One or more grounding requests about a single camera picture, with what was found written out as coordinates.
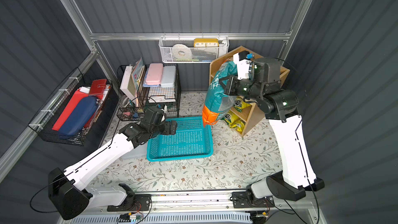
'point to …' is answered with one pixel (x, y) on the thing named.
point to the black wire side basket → (43, 123)
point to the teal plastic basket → (192, 140)
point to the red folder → (68, 109)
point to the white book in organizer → (127, 86)
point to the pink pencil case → (155, 74)
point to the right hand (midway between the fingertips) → (223, 84)
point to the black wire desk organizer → (143, 86)
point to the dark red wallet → (97, 86)
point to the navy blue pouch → (79, 116)
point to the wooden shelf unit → (240, 115)
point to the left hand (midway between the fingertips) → (169, 123)
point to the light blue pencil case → (169, 78)
